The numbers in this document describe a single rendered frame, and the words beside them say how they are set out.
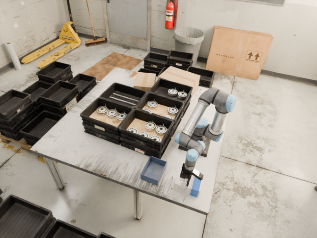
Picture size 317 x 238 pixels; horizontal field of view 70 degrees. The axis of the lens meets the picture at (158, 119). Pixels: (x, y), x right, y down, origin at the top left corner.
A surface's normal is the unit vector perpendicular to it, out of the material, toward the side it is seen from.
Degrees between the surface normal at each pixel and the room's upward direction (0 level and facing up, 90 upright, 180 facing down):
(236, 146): 0
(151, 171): 0
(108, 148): 0
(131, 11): 90
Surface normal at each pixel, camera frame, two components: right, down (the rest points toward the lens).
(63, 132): 0.04, -0.74
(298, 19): -0.34, 0.62
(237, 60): -0.32, 0.41
